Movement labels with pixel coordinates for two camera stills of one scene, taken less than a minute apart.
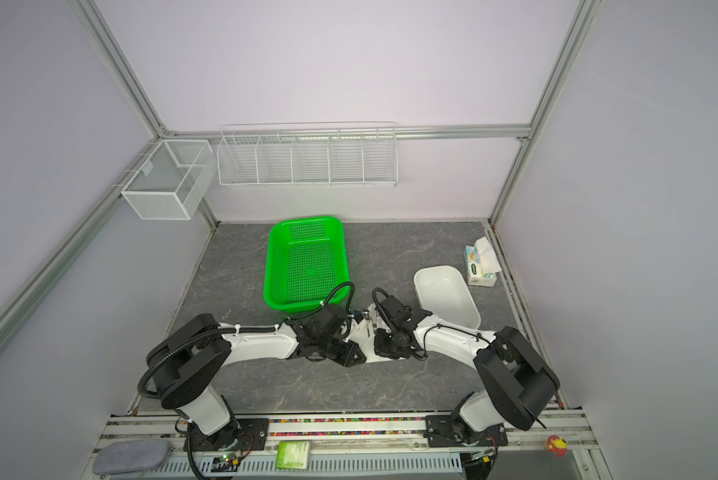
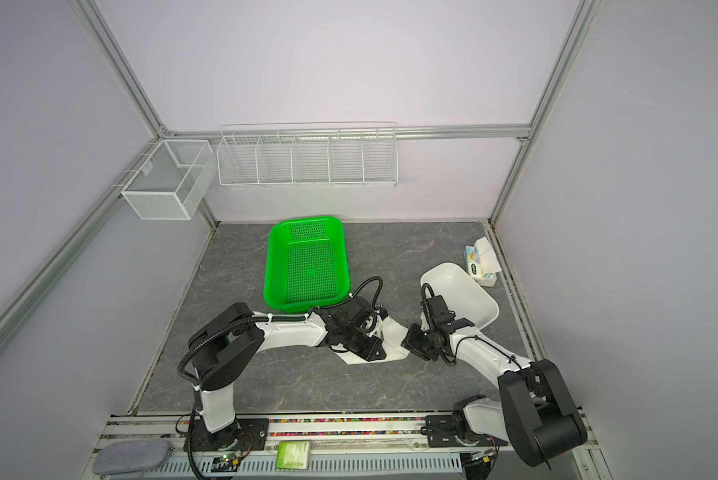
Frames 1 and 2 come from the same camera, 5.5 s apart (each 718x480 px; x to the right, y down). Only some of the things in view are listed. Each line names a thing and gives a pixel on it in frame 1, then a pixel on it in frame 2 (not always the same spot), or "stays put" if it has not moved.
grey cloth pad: (130, 456) stays put
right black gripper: (380, 346) -> (413, 333)
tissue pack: (482, 263) stays put
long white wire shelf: (315, 155) stays put
